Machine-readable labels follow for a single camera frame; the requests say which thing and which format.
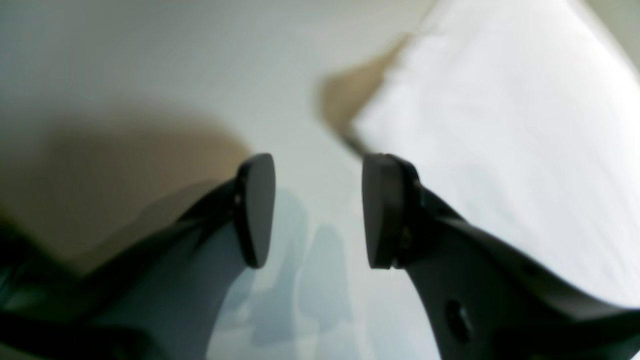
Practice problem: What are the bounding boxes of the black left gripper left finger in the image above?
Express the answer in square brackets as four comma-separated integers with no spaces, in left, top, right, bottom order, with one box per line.
[1,153,276,360]

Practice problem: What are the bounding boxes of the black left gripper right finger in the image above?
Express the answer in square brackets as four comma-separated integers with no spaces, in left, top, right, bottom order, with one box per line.
[362,153,640,360]

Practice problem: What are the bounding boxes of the white T-shirt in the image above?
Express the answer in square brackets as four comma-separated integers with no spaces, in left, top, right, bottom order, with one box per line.
[354,0,639,307]

